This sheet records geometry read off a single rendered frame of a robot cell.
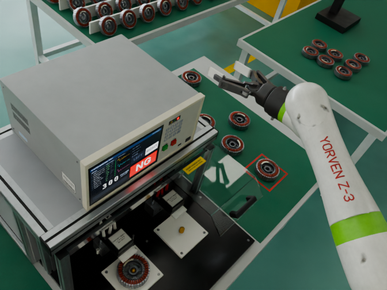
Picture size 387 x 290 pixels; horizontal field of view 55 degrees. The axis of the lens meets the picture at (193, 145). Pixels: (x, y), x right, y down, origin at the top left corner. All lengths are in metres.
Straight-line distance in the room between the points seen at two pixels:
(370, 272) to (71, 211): 0.74
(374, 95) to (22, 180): 2.11
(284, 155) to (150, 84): 0.95
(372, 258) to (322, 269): 1.72
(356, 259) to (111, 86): 0.77
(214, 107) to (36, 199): 1.15
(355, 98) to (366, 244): 1.73
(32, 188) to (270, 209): 0.98
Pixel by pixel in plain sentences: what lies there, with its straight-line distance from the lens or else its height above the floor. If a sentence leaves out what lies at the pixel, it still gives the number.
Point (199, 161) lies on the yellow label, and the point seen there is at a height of 1.07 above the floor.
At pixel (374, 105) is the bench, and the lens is 2.53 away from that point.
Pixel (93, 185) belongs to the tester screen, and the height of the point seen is 1.22.
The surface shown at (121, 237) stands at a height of 0.92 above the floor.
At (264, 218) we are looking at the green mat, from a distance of 1.62.
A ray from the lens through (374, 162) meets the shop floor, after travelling 3.38.
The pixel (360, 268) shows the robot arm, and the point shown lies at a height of 1.40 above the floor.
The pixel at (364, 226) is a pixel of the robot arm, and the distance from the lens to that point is 0.85.
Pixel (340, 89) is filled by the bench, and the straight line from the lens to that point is 2.50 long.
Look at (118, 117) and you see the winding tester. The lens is 1.03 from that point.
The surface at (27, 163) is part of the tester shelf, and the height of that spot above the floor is 1.11.
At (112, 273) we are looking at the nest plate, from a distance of 1.36.
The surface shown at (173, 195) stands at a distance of 1.36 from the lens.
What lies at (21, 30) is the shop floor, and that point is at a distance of 3.80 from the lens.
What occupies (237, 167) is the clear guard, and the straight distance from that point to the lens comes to 1.31.
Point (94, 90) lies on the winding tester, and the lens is 1.10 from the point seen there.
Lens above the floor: 2.04
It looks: 47 degrees down
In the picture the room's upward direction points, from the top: 16 degrees clockwise
